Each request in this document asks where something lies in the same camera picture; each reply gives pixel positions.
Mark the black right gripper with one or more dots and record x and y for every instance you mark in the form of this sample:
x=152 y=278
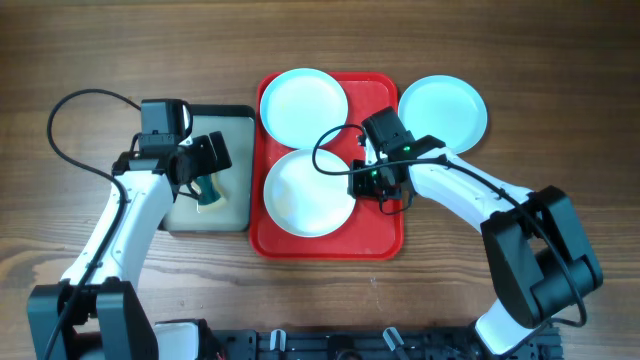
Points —
x=360 y=181

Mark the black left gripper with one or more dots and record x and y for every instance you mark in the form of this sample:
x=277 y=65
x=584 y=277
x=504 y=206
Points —
x=208 y=157

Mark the green yellow sponge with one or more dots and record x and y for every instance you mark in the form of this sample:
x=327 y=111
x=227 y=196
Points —
x=210 y=193

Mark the white plate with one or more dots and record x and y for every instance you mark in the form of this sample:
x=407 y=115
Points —
x=306 y=193

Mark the light green bottom plate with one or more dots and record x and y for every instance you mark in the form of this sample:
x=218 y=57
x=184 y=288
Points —
x=447 y=108

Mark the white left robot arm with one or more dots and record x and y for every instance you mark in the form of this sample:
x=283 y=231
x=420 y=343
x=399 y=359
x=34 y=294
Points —
x=94 y=312

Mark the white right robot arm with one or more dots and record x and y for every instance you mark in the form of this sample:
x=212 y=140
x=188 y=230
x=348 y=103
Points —
x=541 y=262

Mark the black water basin tray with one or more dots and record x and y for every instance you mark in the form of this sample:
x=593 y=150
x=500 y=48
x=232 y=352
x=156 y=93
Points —
x=238 y=127

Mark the red plastic tray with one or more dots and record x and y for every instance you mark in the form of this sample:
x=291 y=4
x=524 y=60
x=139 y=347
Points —
x=371 y=233

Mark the light blue top plate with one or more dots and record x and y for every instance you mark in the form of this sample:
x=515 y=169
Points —
x=300 y=105

